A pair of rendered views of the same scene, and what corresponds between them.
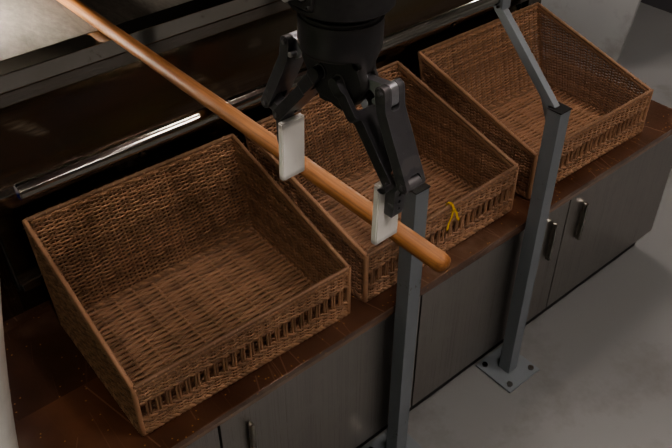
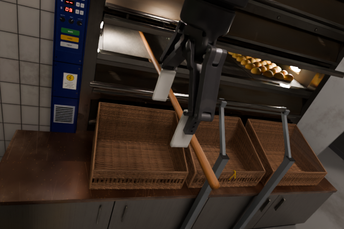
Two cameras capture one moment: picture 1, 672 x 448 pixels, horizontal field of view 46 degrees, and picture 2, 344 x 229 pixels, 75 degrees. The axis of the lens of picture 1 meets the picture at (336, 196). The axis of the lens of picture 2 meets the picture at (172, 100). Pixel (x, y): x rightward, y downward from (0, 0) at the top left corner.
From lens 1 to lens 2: 0.41 m
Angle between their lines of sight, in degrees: 17
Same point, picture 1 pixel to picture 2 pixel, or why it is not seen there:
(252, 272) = (158, 157)
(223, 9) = not seen: hidden behind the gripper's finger
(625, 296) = not seen: outside the picture
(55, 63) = (132, 60)
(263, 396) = (135, 200)
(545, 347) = not seen: outside the picture
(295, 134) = (167, 79)
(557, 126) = (286, 164)
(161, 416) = (98, 186)
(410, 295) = (204, 195)
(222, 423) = (116, 201)
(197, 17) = (182, 70)
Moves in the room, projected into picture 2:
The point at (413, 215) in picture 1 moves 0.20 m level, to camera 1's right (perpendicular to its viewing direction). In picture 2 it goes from (218, 166) to (253, 185)
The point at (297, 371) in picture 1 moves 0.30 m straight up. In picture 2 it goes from (151, 198) to (165, 161)
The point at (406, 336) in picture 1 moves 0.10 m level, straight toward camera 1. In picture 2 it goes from (196, 208) to (188, 220)
